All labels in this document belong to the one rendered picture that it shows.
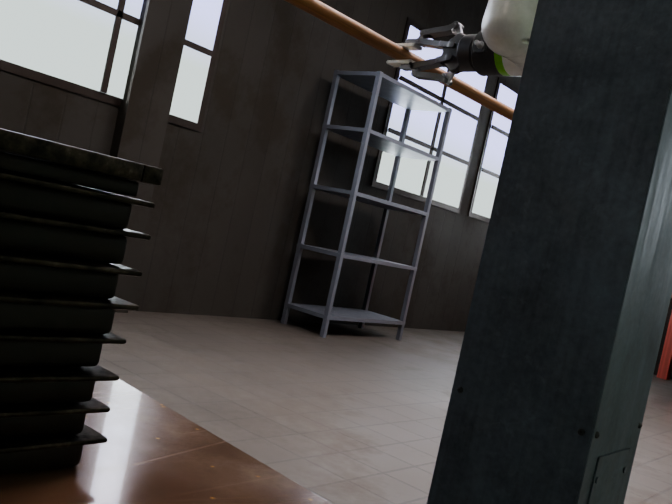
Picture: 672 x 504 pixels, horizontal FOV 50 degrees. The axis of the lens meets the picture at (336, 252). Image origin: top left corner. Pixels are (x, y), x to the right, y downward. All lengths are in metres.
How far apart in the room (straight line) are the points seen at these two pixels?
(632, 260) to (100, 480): 0.66
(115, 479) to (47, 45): 3.97
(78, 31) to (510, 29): 3.44
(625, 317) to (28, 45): 3.79
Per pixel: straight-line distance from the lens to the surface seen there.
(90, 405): 0.53
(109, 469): 0.55
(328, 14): 1.50
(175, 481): 0.55
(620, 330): 0.96
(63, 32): 4.46
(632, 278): 0.96
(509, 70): 1.50
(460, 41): 1.56
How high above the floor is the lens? 0.77
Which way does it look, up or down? 1 degrees down
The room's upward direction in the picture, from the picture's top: 12 degrees clockwise
